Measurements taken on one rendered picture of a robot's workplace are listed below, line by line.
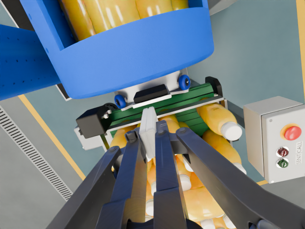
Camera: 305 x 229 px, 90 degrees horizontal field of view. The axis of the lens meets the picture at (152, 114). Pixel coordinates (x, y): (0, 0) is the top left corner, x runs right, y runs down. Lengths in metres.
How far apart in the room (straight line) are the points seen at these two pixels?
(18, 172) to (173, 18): 2.38
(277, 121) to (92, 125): 0.48
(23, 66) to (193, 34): 0.66
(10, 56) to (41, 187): 1.93
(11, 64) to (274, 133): 0.81
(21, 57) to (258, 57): 1.63
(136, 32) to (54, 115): 1.66
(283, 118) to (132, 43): 0.37
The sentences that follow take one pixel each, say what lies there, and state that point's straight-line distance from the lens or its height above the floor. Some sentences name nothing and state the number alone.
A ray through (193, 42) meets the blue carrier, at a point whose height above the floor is 1.21.
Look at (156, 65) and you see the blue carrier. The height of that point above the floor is 1.23.
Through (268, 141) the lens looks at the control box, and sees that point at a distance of 0.46.
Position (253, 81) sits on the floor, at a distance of 1.71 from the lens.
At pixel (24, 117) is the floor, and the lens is 1.99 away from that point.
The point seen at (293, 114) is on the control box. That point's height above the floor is 1.10.
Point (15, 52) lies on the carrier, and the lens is 0.76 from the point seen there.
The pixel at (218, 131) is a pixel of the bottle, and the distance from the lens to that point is 0.42.
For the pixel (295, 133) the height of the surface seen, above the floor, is 1.11.
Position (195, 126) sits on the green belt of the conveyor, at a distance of 0.60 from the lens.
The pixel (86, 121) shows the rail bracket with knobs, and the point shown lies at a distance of 0.49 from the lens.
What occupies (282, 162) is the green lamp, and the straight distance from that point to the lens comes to 0.51.
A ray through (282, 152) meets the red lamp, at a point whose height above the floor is 1.11.
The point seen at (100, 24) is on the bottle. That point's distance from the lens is 0.24.
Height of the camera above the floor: 1.42
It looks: 69 degrees down
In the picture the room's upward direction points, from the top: 180 degrees clockwise
